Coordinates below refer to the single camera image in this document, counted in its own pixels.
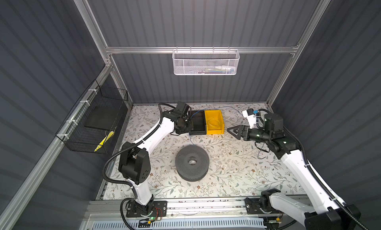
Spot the blue cable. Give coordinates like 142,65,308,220
188,106,248,146

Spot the yellow black item in basket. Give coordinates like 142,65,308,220
94,131,115,152

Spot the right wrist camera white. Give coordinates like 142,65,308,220
242,109,260,129

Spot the black wire basket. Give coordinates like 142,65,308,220
56,81,129,155

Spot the black pad in basket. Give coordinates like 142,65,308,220
84,107,119,130

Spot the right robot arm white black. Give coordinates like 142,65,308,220
227,109,366,230

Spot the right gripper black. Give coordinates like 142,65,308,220
226,125,269,144

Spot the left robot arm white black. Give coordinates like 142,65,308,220
118,102,193,216

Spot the white wire mesh basket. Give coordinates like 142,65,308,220
172,49,240,76

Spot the black plastic bin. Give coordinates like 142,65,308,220
189,110,207,136

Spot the white vented strip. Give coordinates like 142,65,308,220
89,217,267,230

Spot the grey perforated spool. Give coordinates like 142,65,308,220
175,145,210,182

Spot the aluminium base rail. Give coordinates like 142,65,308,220
86,197,328,222

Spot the yellow plastic bin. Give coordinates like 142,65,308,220
204,110,225,135

